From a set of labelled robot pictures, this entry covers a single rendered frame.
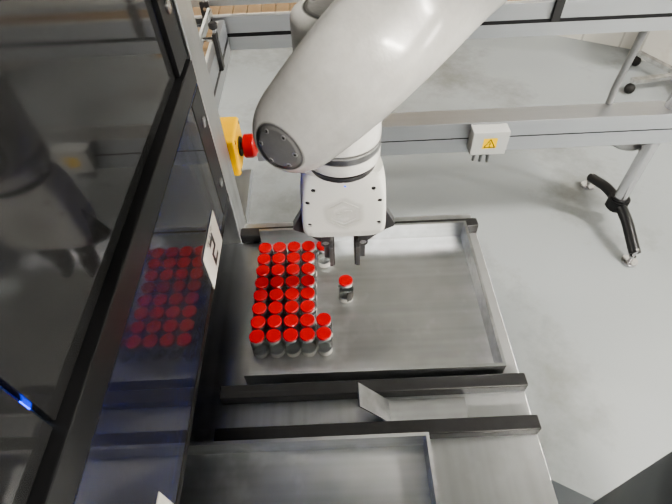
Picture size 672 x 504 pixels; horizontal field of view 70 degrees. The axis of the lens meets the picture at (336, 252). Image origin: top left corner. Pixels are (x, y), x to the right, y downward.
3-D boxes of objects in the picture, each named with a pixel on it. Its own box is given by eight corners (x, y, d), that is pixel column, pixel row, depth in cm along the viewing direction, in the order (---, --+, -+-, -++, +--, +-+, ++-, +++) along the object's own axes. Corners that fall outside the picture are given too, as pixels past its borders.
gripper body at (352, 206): (294, 175, 50) (303, 245, 58) (392, 170, 50) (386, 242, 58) (295, 131, 55) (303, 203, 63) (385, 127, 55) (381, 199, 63)
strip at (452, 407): (358, 424, 61) (358, 406, 56) (356, 402, 63) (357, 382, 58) (469, 420, 61) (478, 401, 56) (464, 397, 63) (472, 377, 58)
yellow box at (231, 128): (199, 178, 81) (187, 143, 75) (205, 151, 85) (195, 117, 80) (243, 176, 81) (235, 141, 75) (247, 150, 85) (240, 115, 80)
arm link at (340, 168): (296, 161, 48) (299, 184, 50) (384, 157, 48) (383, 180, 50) (298, 113, 53) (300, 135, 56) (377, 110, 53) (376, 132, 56)
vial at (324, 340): (317, 357, 67) (315, 340, 64) (317, 343, 68) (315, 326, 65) (333, 356, 67) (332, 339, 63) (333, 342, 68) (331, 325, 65)
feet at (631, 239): (621, 268, 185) (638, 244, 175) (575, 182, 218) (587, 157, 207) (642, 267, 185) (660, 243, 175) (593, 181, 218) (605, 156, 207)
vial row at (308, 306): (301, 357, 67) (298, 341, 64) (303, 259, 79) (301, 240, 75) (317, 357, 67) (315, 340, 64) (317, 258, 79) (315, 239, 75)
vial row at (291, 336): (285, 358, 67) (281, 341, 64) (290, 259, 79) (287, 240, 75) (301, 357, 67) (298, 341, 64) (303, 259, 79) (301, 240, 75)
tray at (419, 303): (248, 387, 65) (243, 375, 62) (262, 243, 81) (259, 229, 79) (500, 377, 64) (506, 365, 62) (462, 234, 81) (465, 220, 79)
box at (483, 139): (469, 155, 161) (474, 133, 154) (466, 146, 164) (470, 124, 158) (504, 154, 161) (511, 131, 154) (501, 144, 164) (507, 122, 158)
